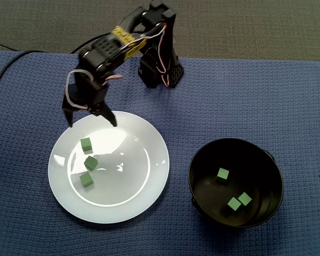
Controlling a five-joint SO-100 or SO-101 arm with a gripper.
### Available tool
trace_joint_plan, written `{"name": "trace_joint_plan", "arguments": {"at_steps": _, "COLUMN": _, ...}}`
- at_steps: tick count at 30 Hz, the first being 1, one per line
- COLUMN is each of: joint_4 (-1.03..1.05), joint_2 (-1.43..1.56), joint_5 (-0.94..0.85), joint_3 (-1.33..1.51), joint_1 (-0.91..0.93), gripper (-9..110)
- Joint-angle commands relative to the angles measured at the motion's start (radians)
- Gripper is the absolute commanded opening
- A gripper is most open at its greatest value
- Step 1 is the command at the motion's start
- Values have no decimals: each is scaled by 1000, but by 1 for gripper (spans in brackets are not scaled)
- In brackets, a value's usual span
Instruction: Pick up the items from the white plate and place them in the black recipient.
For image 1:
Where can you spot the white round plate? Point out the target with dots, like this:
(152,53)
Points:
(138,186)

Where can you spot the blue waffle cloth mat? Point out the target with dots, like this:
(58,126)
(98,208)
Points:
(29,226)

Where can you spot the black metal pot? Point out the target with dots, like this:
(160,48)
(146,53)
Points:
(256,160)

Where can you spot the green cube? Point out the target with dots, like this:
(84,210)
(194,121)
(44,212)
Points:
(86,179)
(244,198)
(91,163)
(234,204)
(86,144)
(222,175)

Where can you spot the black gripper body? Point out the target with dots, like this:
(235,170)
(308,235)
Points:
(92,104)

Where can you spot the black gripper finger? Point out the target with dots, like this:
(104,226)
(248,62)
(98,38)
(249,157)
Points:
(108,114)
(68,116)

